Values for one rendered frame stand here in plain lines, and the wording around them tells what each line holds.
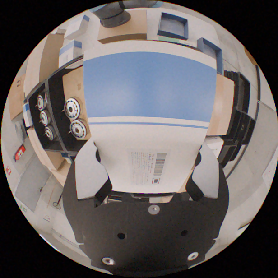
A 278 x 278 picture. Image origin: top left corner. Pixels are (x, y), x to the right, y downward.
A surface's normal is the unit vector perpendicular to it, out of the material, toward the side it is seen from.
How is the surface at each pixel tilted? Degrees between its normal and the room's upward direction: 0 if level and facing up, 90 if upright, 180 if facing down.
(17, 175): 90
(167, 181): 0
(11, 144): 90
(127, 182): 0
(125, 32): 2
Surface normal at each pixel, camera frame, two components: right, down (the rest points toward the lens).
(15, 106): 0.97, 0.14
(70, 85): -0.04, 0.54
